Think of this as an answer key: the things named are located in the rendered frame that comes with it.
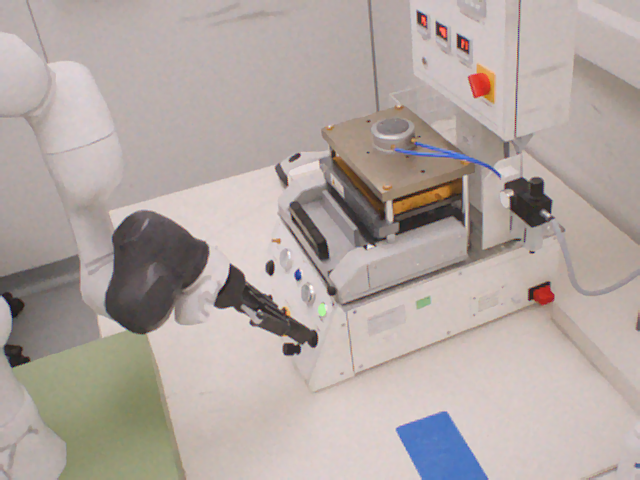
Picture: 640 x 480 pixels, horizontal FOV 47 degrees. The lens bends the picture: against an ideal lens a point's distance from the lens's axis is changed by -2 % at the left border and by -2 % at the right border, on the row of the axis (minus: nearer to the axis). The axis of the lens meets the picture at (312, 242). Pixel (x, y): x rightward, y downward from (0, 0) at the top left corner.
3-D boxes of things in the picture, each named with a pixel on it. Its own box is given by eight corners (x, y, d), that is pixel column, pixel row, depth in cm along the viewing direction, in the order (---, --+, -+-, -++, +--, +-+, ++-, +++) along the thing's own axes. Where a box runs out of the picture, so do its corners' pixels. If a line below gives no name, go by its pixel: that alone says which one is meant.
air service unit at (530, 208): (509, 220, 137) (512, 150, 128) (558, 263, 125) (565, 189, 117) (485, 229, 135) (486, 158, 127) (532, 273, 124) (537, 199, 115)
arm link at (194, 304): (201, 230, 122) (224, 246, 125) (151, 285, 124) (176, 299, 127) (222, 272, 112) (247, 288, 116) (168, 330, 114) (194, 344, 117)
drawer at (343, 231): (417, 183, 158) (416, 151, 153) (472, 236, 141) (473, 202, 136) (287, 225, 151) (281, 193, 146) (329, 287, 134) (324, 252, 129)
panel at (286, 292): (257, 294, 163) (280, 219, 155) (307, 386, 140) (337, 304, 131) (249, 294, 162) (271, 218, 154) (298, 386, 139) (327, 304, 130)
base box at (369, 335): (468, 217, 177) (468, 154, 167) (565, 309, 148) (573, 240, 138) (255, 290, 165) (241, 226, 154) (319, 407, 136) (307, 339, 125)
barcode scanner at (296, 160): (344, 160, 205) (341, 134, 200) (355, 173, 199) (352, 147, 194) (274, 179, 201) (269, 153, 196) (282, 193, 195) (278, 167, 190)
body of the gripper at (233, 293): (236, 277, 119) (275, 302, 124) (222, 249, 125) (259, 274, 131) (205, 311, 120) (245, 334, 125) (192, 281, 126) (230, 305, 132)
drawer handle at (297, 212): (300, 215, 147) (297, 198, 144) (329, 256, 135) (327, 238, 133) (290, 218, 146) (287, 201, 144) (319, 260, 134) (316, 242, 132)
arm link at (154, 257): (134, 332, 120) (163, 350, 112) (67, 297, 112) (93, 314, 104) (190, 235, 123) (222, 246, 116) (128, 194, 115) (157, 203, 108)
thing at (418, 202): (411, 151, 152) (408, 108, 146) (468, 203, 135) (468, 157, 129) (333, 175, 148) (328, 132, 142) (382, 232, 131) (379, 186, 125)
